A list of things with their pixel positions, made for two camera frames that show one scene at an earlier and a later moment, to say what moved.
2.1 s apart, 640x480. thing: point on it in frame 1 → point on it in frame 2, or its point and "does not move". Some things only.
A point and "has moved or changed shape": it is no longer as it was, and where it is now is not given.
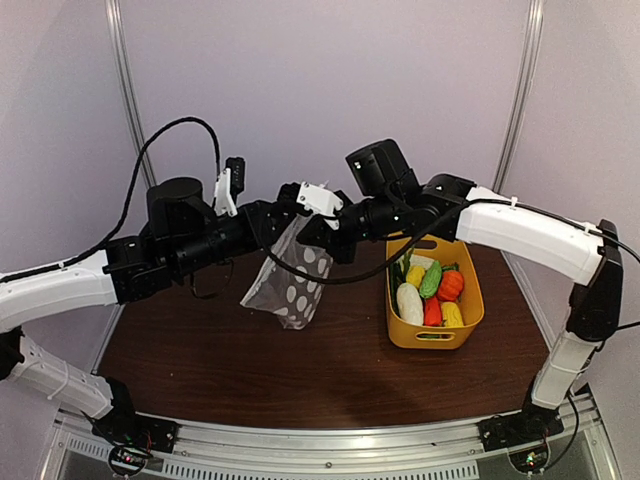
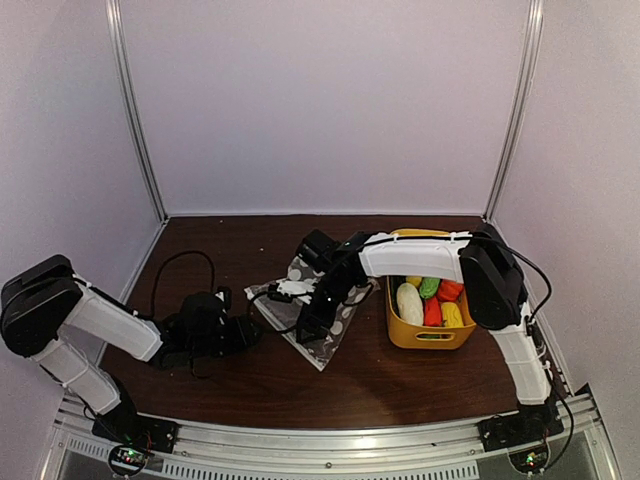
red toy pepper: (432, 311) does not move
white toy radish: (409, 303) does not move
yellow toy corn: (451, 315) does not move
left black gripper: (250, 216) → (243, 334)
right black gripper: (317, 233) → (309, 313)
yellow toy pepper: (415, 275) does not move
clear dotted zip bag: (292, 298) has moved or changed shape
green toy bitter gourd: (431, 279) does not move
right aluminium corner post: (534, 25) does not move
